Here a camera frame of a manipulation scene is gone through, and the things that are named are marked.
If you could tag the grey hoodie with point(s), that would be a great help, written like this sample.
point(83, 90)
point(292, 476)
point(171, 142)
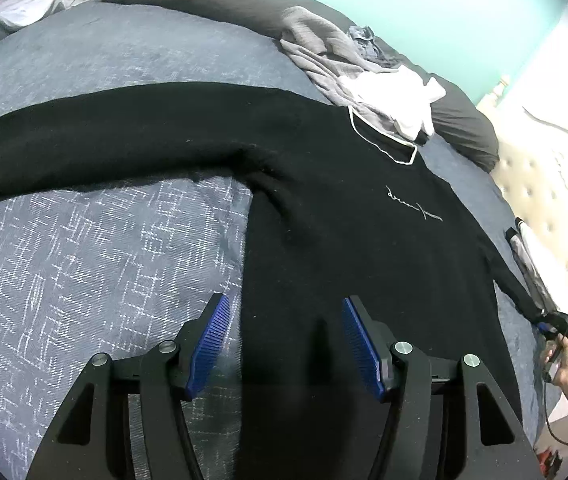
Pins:
point(314, 45)

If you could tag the blue-grey garment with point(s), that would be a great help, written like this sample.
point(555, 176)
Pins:
point(368, 42)

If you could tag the cream tufted headboard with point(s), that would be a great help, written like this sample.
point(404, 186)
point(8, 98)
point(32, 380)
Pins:
point(553, 175)

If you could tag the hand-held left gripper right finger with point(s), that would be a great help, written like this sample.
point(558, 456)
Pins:
point(363, 350)

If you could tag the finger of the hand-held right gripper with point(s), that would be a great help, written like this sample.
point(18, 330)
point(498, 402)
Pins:
point(547, 328)

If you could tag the white folded garment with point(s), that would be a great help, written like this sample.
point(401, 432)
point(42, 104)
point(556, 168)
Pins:
point(528, 235)

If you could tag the grey folded garment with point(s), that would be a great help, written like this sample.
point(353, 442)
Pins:
point(531, 275)

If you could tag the light grey bed sheet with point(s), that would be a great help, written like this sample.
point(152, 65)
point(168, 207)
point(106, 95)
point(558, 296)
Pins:
point(29, 5)

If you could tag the blue patterned bedspread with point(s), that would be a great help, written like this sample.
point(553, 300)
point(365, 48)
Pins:
point(89, 260)

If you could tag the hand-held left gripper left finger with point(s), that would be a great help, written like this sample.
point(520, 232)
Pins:
point(209, 350)

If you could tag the white shirt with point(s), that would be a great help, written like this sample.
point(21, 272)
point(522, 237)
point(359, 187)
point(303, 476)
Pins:
point(398, 95)

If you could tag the black sweater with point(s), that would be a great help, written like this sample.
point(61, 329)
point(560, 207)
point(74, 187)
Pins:
point(339, 240)

